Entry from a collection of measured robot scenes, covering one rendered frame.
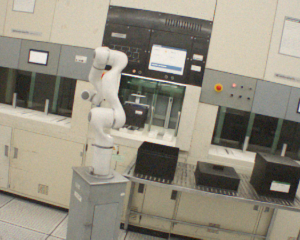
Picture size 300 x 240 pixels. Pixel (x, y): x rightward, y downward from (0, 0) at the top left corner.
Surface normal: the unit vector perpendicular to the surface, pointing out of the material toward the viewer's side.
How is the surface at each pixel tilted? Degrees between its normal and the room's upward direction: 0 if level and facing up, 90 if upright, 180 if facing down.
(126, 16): 90
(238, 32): 90
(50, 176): 90
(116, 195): 90
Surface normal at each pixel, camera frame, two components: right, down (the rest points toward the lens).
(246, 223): -0.11, 0.14
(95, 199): 0.61, 0.23
